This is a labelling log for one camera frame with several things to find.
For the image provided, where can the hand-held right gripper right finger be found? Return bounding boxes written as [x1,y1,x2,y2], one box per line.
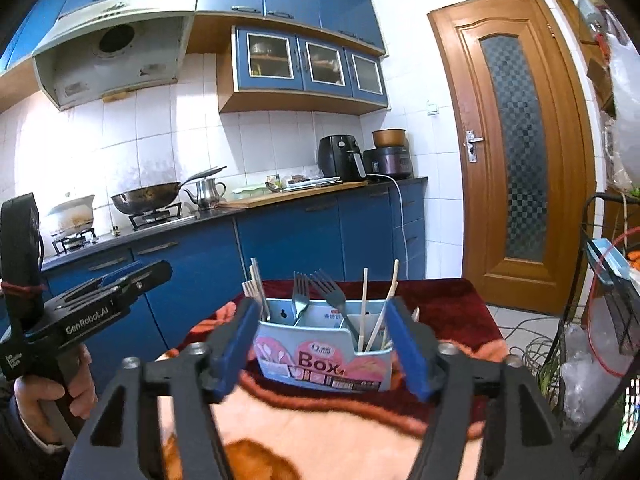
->
[382,296,572,480]

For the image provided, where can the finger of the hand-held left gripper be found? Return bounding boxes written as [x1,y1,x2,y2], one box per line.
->
[97,261,146,290]
[114,259,174,307]

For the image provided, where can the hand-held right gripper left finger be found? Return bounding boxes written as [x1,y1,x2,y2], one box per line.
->
[61,296,262,480]

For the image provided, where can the wooden chopstick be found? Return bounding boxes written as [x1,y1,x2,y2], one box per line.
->
[369,258,401,352]
[360,267,369,352]

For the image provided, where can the pale chopstick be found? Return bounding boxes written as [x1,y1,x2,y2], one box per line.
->
[249,257,268,321]
[253,258,272,321]

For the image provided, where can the light blue utensil box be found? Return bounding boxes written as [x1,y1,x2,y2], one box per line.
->
[251,297,399,392]

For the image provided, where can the person's left forearm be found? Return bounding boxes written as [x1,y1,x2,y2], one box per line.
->
[0,379,68,480]

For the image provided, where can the person's left hand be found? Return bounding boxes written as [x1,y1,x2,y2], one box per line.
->
[13,345,99,447]

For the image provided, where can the gas stove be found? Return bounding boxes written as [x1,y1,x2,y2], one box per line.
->
[49,202,185,254]

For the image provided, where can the white cooking pot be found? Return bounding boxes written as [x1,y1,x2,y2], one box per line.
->
[44,193,96,237]

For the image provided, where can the dark wok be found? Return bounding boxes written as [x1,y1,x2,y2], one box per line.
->
[109,165,229,216]

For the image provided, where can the steel kettle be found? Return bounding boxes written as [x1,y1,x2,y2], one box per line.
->
[182,177,227,211]

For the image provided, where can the red floral blanket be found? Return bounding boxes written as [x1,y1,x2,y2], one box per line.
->
[149,277,565,480]

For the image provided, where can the blue lower kitchen cabinets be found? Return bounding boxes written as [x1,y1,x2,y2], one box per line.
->
[39,176,430,398]

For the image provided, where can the wooden door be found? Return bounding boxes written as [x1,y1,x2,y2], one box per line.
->
[428,0,599,317]

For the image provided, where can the green onions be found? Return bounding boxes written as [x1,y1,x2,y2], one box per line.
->
[536,344,564,407]

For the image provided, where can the clear plastic bags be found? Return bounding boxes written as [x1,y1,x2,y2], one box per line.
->
[559,324,627,427]

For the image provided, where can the dark rice cooker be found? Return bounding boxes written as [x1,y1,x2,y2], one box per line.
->
[363,146,414,180]

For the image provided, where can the black air fryer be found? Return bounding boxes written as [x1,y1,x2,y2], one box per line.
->
[317,134,367,182]

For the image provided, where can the grey range hood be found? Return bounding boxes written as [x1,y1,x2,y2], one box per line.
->
[32,7,197,112]

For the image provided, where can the brown pot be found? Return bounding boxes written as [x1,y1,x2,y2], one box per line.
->
[371,128,407,150]

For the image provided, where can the blue basket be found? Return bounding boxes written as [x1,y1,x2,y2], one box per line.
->
[585,237,634,287]

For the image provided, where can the lit phone screen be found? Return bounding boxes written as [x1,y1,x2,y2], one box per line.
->
[616,384,637,452]

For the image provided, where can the blue glass-door cabinet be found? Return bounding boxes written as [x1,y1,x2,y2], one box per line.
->
[217,24,391,117]

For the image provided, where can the white plastic bag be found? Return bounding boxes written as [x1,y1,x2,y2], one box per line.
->
[606,34,640,182]

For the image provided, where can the white power cable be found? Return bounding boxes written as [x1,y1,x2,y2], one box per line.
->
[367,173,411,282]

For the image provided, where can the tangled floor cables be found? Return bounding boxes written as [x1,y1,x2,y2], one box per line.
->
[491,309,567,377]

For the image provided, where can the red cable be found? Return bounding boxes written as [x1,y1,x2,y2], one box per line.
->
[584,227,640,377]

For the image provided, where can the metal door handle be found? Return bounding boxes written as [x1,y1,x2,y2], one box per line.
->
[464,129,485,164]

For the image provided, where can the black wire rack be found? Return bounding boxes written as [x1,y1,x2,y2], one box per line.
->
[550,192,640,463]

